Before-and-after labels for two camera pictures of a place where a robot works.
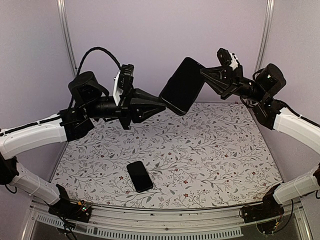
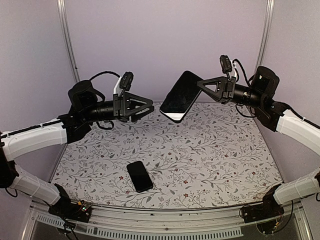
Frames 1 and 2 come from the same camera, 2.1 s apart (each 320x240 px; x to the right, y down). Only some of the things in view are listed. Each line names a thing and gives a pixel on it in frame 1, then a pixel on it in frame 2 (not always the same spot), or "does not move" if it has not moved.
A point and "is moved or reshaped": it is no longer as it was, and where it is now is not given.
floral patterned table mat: (218, 152) does not move
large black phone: (181, 91) is moved or reshaped
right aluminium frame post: (269, 13) does not move
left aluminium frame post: (61, 4) does not move
